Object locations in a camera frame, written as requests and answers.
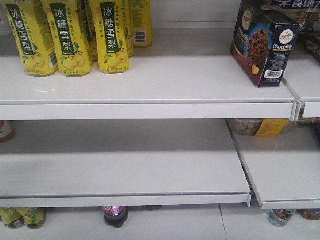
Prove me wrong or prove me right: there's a blue chocolate cookie box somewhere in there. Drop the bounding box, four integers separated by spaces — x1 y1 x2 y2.
230 0 303 88

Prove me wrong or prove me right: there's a white supermarket shelving unit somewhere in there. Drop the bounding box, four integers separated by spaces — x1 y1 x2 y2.
0 0 320 209

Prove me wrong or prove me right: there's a yellow pear drink bottle right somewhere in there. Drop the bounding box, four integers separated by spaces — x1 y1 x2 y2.
89 0 130 74

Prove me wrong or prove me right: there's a yellow pear drink bottle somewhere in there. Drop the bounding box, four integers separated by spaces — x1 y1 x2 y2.
129 0 153 48
0 0 58 77
41 0 93 77
89 0 130 74

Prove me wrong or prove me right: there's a clear cookie tub yellow label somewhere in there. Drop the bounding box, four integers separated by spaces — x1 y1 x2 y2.
226 118 295 137

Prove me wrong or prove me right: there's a dark cola bottle bottom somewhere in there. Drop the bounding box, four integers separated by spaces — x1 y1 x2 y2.
101 206 129 229

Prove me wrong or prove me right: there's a yellow pear drink bottle back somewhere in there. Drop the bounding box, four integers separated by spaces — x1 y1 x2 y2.
129 0 153 48

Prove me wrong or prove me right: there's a yellow pear drink bottle middle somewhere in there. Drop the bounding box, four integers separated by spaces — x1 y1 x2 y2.
41 0 93 77

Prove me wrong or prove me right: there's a clear bottle bottom right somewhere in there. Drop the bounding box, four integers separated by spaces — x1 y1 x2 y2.
268 208 297 228

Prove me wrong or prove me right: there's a yellow pear drink bottle left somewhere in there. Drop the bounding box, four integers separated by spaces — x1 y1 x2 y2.
0 0 58 77

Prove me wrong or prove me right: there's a green tea bottle bottom left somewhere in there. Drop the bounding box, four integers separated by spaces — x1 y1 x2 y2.
14 207 47 229

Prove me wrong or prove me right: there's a blue cracker bag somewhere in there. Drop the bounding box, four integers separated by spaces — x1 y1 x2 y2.
268 0 320 34

